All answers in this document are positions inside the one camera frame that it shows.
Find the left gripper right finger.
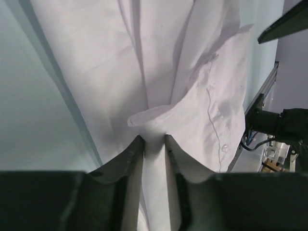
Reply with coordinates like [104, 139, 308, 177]
[165, 135, 308, 231]

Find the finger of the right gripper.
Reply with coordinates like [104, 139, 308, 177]
[257, 0, 308, 44]

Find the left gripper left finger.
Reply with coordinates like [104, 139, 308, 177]
[0, 136, 144, 231]

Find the white long sleeve shirt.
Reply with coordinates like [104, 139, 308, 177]
[31, 0, 252, 231]

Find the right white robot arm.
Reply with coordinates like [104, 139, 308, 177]
[240, 0, 308, 172]

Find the aluminium frame rail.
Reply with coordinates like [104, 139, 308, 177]
[228, 61, 279, 173]

